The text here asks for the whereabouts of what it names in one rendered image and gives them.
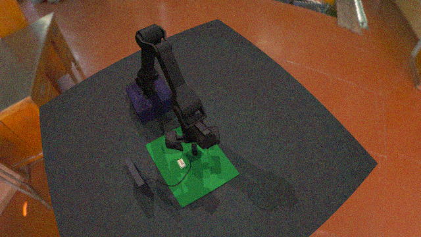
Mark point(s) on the green circuit board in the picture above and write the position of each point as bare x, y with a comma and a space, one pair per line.
210, 169

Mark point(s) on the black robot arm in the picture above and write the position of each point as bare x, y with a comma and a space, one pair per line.
184, 100

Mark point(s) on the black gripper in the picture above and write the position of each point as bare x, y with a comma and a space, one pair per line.
173, 140

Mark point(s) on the black cable with plug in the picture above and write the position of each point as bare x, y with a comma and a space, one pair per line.
194, 152

